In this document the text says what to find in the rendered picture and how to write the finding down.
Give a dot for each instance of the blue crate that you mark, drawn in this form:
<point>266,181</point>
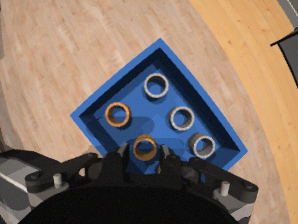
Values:
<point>150,115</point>

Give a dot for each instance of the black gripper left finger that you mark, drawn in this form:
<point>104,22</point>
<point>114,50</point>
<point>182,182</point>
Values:
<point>65,175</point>

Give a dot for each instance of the grey metal bushing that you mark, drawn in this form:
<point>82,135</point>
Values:
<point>158,77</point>
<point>190,118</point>
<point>207,150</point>

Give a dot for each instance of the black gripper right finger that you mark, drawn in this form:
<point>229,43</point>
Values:
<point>235,193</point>

